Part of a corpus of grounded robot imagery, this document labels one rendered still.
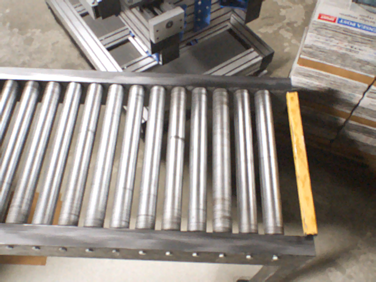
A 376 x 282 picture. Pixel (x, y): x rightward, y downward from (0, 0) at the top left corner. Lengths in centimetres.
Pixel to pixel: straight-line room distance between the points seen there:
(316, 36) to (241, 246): 82
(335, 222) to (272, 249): 101
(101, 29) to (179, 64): 51
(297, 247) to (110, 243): 45
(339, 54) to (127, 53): 111
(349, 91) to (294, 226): 68
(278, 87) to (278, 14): 154
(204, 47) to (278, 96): 97
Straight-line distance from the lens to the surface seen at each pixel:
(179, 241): 90
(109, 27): 222
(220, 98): 110
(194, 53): 203
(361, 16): 144
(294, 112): 109
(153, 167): 98
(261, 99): 112
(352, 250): 189
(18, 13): 280
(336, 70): 151
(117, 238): 92
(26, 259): 184
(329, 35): 140
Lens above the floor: 167
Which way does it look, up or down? 60 degrees down
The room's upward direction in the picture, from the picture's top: 2 degrees clockwise
